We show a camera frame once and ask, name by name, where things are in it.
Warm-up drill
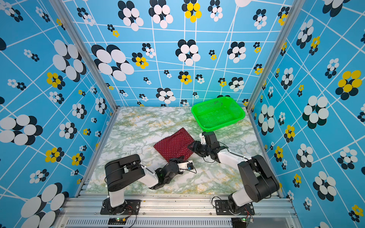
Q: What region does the right green circuit board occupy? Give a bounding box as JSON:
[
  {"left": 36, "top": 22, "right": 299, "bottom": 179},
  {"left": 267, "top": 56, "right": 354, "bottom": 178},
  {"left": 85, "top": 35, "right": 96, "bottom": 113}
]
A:
[{"left": 231, "top": 218, "right": 253, "bottom": 228}]

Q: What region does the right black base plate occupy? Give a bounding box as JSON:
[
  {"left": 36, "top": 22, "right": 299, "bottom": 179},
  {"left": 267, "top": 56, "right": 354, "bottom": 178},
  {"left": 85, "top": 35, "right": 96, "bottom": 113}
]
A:
[{"left": 213, "top": 199, "right": 255, "bottom": 216}]

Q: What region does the green circuit board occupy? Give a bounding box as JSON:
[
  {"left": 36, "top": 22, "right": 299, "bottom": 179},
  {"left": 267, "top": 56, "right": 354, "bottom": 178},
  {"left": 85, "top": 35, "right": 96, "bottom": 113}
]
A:
[
  {"left": 231, "top": 218, "right": 253, "bottom": 228},
  {"left": 107, "top": 218, "right": 128, "bottom": 226}
]

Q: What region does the right aluminium corner post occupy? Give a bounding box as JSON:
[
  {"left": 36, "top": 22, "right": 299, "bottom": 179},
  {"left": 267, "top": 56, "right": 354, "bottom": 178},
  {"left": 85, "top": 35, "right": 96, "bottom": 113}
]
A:
[{"left": 247, "top": 0, "right": 305, "bottom": 111}]

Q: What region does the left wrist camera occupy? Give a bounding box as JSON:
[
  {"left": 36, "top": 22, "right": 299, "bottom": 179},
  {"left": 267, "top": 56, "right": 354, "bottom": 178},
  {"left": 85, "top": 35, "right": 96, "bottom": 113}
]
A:
[{"left": 178, "top": 161, "right": 194, "bottom": 172}]

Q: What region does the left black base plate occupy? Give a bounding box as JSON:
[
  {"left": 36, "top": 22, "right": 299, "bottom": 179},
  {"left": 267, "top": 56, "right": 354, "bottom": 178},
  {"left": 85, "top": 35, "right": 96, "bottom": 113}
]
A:
[{"left": 100, "top": 198, "right": 141, "bottom": 215}]

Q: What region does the green plastic basket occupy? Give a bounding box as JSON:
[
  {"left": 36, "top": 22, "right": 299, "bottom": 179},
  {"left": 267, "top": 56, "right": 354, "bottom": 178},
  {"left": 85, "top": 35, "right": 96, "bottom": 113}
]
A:
[{"left": 191, "top": 97, "right": 245, "bottom": 132}]

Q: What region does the left green circuit board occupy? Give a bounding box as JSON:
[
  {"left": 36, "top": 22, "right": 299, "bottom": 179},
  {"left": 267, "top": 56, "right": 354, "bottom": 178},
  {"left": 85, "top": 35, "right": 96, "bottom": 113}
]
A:
[{"left": 107, "top": 218, "right": 128, "bottom": 226}]

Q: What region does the left aluminium corner post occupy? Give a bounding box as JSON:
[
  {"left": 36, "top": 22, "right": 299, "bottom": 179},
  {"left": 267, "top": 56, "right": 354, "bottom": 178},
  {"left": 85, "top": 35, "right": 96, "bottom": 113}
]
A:
[{"left": 50, "top": 1, "right": 118, "bottom": 112}]

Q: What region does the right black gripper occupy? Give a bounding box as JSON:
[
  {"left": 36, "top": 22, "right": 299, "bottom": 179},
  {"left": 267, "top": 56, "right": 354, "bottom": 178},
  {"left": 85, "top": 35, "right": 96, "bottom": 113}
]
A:
[{"left": 187, "top": 140, "right": 212, "bottom": 156}]

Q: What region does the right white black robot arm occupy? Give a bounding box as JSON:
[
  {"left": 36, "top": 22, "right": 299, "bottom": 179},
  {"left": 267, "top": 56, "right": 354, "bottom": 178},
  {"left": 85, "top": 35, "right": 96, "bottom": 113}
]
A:
[{"left": 188, "top": 141, "right": 280, "bottom": 215}]

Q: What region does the red polka dot skirt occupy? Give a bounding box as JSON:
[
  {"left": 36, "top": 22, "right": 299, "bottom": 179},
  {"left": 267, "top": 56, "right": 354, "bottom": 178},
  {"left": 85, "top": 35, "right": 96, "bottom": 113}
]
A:
[{"left": 154, "top": 128, "right": 194, "bottom": 162}]

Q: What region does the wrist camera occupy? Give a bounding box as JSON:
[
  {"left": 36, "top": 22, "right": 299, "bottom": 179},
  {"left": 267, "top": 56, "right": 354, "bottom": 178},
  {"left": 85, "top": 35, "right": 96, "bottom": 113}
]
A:
[
  {"left": 199, "top": 132, "right": 220, "bottom": 149},
  {"left": 178, "top": 161, "right": 194, "bottom": 172}
]

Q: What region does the aluminium front rail frame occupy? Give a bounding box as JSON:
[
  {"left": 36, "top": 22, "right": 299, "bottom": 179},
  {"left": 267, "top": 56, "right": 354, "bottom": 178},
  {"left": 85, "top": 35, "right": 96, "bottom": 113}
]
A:
[{"left": 54, "top": 194, "right": 301, "bottom": 228}]

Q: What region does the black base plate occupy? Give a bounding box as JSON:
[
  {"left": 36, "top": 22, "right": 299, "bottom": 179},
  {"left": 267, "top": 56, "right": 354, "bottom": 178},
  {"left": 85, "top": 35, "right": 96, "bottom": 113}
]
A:
[
  {"left": 213, "top": 199, "right": 255, "bottom": 216},
  {"left": 100, "top": 198, "right": 141, "bottom": 215}
]

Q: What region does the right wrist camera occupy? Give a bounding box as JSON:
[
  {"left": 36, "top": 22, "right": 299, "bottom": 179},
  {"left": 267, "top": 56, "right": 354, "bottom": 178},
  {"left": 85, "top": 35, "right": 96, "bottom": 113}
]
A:
[{"left": 199, "top": 132, "right": 220, "bottom": 149}]

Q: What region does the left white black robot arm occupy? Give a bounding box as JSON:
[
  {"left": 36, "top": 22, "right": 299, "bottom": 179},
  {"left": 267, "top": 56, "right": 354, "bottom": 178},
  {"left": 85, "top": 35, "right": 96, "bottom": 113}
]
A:
[{"left": 103, "top": 154, "right": 195, "bottom": 210}]

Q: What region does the aluminium corner post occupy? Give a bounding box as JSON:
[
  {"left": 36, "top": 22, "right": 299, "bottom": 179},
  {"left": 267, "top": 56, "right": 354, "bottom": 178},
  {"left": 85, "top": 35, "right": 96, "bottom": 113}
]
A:
[
  {"left": 247, "top": 0, "right": 305, "bottom": 111},
  {"left": 50, "top": 1, "right": 118, "bottom": 112}
]

